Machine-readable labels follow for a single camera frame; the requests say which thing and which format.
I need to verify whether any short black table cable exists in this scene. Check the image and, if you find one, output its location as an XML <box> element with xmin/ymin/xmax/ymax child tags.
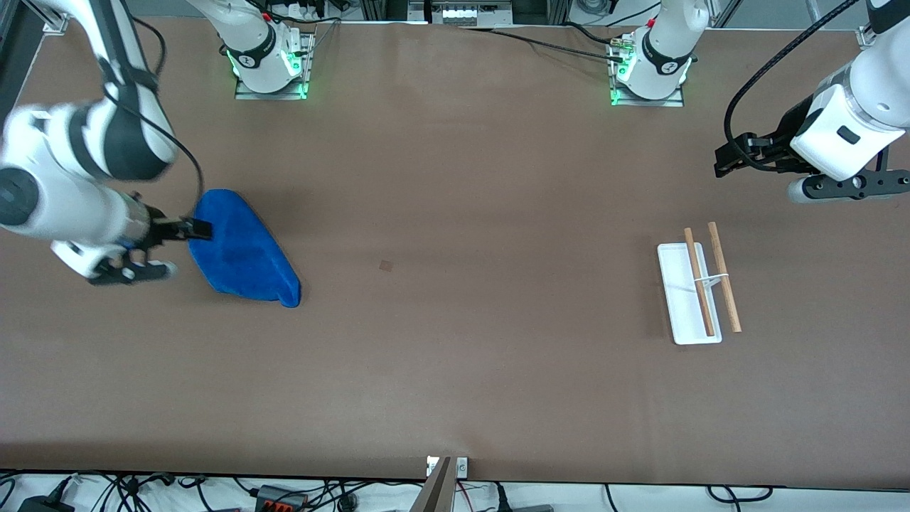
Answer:
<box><xmin>562</xmin><ymin>21</ymin><xmax>633</xmax><ymax>47</ymax></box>

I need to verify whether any blue towel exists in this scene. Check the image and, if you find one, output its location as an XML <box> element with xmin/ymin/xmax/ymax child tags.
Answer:
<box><xmin>188</xmin><ymin>188</ymin><xmax>302</xmax><ymax>309</ymax></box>

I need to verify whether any looped black floor cable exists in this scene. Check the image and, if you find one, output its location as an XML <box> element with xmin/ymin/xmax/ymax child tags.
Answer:
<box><xmin>707</xmin><ymin>485</ymin><xmax>774</xmax><ymax>503</ymax></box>

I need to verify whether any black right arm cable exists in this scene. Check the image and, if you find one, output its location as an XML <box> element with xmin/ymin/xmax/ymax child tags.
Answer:
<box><xmin>107</xmin><ymin>16</ymin><xmax>207</xmax><ymax>218</ymax></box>

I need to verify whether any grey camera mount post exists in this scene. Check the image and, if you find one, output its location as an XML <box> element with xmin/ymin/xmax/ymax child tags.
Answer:
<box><xmin>409</xmin><ymin>457</ymin><xmax>456</xmax><ymax>512</ymax></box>

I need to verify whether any white towel rack base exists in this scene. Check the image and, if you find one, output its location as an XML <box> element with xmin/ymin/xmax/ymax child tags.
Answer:
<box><xmin>657</xmin><ymin>242</ymin><xmax>723</xmax><ymax>346</ymax></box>

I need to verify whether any white power strip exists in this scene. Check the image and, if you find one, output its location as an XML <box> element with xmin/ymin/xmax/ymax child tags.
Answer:
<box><xmin>430</xmin><ymin>0</ymin><xmax>514</xmax><ymax>28</ymax></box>

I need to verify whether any long black table cable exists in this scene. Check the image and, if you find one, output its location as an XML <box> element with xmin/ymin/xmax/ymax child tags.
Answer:
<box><xmin>459</xmin><ymin>26</ymin><xmax>626</xmax><ymax>63</ymax></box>

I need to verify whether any black orange connector box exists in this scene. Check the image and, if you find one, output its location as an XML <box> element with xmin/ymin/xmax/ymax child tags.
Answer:
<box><xmin>255</xmin><ymin>485</ymin><xmax>308</xmax><ymax>512</ymax></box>

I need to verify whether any wooden rack rod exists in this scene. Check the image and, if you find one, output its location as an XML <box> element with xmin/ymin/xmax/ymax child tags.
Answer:
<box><xmin>707</xmin><ymin>222</ymin><xmax>743</xmax><ymax>334</ymax></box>
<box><xmin>684</xmin><ymin>228</ymin><xmax>716</xmax><ymax>337</ymax></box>

